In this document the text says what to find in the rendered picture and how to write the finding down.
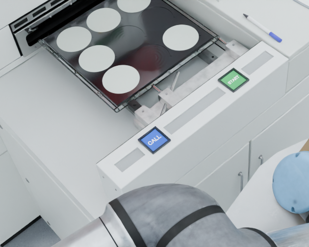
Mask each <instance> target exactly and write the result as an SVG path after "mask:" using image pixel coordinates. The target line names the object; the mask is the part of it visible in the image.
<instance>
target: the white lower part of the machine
mask: <svg viewBox="0 0 309 247"><path fill-rule="evenodd" d="M43 50H44V49H43ZM43 50H41V51H43ZM41 51H40V52H41ZM40 52H38V53H40ZM38 53H37V54H38ZM37 54H35V55H37ZM35 55H34V56H35ZM34 56H32V57H34ZM32 57H31V58H32ZM29 59H30V58H29ZM29 59H28V60H29ZM26 61H27V60H26ZM26 61H25V62H26ZM23 63H24V62H23ZM23 63H21V64H23ZM21 64H20V65H21ZM18 66H19V65H18ZM18 66H16V67H18ZM16 67H15V68H16ZM15 68H13V69H15ZM13 69H12V70H13ZM12 70H10V71H12ZM10 71H9V72H10ZM9 72H7V73H9ZM7 73H6V74H7ZM4 75H5V74H4ZM4 75H2V76H4ZM2 76H1V77H2ZM1 77H0V78H1ZM41 218H42V217H41V216H40V214H39V212H38V210H37V208H36V206H35V204H34V202H33V200H32V198H31V196H30V194H29V192H28V190H27V188H26V186H25V184H24V182H23V180H22V178H21V176H20V174H19V172H18V170H17V168H16V166H15V164H14V162H13V160H12V158H11V156H10V154H9V152H8V150H7V148H6V146H5V145H4V143H3V141H2V139H1V137H0V246H1V247H3V246H5V245H6V244H7V243H9V242H10V241H11V240H13V239H14V238H15V237H17V236H18V235H19V234H21V233H22V232H23V231H25V230H26V229H27V228H29V227H30V226H31V225H33V224H34V223H35V222H37V221H38V220H39V219H41Z"/></svg>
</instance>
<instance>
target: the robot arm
mask: <svg viewBox="0 0 309 247"><path fill-rule="evenodd" d="M272 189H273V193H274V196H275V199H276V200H277V202H278V203H279V205H280V206H281V207H283V208H284V209H285V210H287V211H290V212H292V213H296V214H299V215H300V216H301V217H302V218H303V220H304V221H305V222H306V224H302V225H297V226H293V227H289V228H284V229H280V230H276V231H271V232H267V233H265V232H263V231H261V230H259V229H257V228H253V227H242V228H236V227H235V225H234V224H233V223H232V221H231V220H230V218H229V217H228V216H227V214H226V213H225V212H224V210H223V209H222V208H221V206H220V205H219V204H218V202H217V201H216V200H215V199H214V198H213V197H211V196H210V195H209V194H208V193H206V192H204V191H202V190H200V189H198V188H195V187H192V186H189V185H183V184H176V183H164V184H154V185H149V186H144V187H140V188H137V189H134V190H131V191H129V192H127V193H124V194H122V195H121V196H119V197H117V198H115V199H114V200H112V201H110V202H109V203H107V204H106V207H105V211H104V213H103V215H101V216H99V217H98V218H96V219H94V220H93V221H91V222H90V223H88V224H87V225H85V226H83V227H82V228H80V229H79V230H77V231H75V232H74V233H72V234H71V235H69V236H67V237H66V238H64V239H63V240H61V241H59V242H58V243H56V244H55V245H53V246H51V247H309V151H300V152H297V153H292V154H290V155H288V156H286V157H285V158H283V159H282V160H281V161H280V162H279V164H278V165H277V166H276V168H275V170H274V173H273V183H272Z"/></svg>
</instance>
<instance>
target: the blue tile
mask: <svg viewBox="0 0 309 247"><path fill-rule="evenodd" d="M141 141H142V142H143V143H144V144H145V145H146V146H148V147H149V148H150V149H151V150H152V151H154V150H156V149H157V148H158V147H159V146H161V145H162V144H164V143H165V142H166V141H167V139H166V138H165V137H164V136H163V135H162V134H160V133H159V132H158V131H157V130H156V129H155V130H153V131H152V132H151V133H149V134H148V135H147V136H145V137H144V138H143V139H141Z"/></svg>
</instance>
